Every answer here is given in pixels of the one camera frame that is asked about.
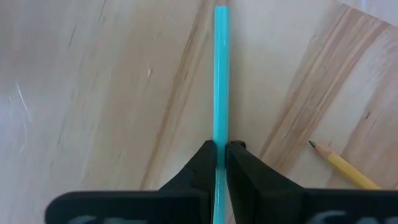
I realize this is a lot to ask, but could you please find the yellow pencil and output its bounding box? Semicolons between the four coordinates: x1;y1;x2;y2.
308;140;382;190

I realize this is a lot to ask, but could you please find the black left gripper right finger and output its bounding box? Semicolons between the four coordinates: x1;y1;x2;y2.
226;140;398;224

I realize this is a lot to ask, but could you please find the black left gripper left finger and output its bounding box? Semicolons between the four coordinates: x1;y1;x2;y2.
45;139;217;224

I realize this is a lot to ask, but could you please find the teal pen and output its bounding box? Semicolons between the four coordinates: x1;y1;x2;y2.
212;5;230;224

